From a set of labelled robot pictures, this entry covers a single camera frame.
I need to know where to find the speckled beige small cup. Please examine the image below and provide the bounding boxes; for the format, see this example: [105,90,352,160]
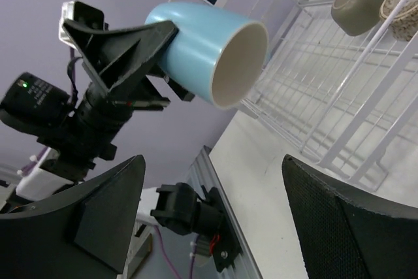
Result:
[379,0,417,42]

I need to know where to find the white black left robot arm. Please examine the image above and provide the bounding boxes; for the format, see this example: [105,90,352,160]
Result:
[1,19,193,201]

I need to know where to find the aluminium mounting rail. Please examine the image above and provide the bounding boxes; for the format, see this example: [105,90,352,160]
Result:
[188,146,262,279]

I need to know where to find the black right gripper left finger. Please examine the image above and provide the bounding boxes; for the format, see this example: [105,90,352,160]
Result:
[1,155,146,278]

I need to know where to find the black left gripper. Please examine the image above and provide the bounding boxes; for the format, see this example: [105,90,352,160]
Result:
[63,19,195,111]

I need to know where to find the grey small cup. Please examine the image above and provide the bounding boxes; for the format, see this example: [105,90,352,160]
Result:
[330,0,383,37]

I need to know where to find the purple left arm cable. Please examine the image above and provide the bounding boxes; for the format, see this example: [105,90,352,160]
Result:
[18,46,82,178]

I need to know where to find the light blue mug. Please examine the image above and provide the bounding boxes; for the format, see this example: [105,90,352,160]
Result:
[146,2,268,110]

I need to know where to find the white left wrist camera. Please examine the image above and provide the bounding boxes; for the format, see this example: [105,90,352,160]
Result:
[58,1,108,49]

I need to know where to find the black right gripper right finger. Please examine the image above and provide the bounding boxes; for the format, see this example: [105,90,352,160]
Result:
[281,155,417,278]

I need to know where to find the white wire dish rack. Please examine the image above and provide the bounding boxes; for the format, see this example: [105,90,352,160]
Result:
[217,0,417,191]

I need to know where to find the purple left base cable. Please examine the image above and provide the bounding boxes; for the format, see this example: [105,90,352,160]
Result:
[153,226,203,279]

